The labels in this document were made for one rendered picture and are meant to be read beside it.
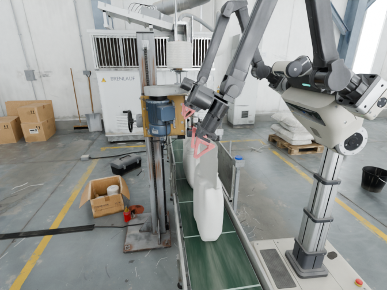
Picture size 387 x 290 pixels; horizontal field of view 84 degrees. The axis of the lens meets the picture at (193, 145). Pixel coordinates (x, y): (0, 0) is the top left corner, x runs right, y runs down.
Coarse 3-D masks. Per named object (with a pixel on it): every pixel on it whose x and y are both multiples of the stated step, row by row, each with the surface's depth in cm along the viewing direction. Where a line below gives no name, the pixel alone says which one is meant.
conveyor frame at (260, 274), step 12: (168, 156) 313; (228, 204) 185; (180, 216) 177; (240, 228) 158; (180, 240) 148; (240, 240) 159; (180, 252) 139; (252, 252) 138; (180, 264) 146; (252, 264) 138; (264, 276) 123; (264, 288) 123
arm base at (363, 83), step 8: (352, 80) 70; (360, 80) 71; (368, 80) 72; (376, 80) 70; (344, 88) 72; (352, 88) 72; (360, 88) 71; (368, 88) 71; (344, 96) 75; (352, 96) 73; (360, 96) 72; (344, 104) 76; (352, 104) 75
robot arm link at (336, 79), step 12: (312, 0) 62; (324, 0) 62; (312, 12) 64; (324, 12) 63; (312, 24) 66; (324, 24) 64; (312, 36) 68; (324, 36) 66; (324, 48) 67; (336, 48) 67; (324, 60) 68; (336, 60) 66; (312, 72) 75; (336, 72) 67; (348, 72) 68; (312, 84) 76; (336, 84) 68
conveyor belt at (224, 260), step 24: (192, 192) 210; (192, 216) 177; (192, 240) 153; (216, 240) 153; (192, 264) 135; (216, 264) 135; (240, 264) 135; (192, 288) 120; (216, 288) 120; (240, 288) 120
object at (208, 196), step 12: (216, 144) 145; (204, 156) 137; (216, 156) 147; (204, 168) 140; (216, 168) 125; (204, 180) 141; (216, 180) 127; (204, 192) 136; (216, 192) 137; (204, 204) 139; (216, 204) 138; (204, 216) 142; (216, 216) 141; (204, 228) 145; (216, 228) 145; (204, 240) 150
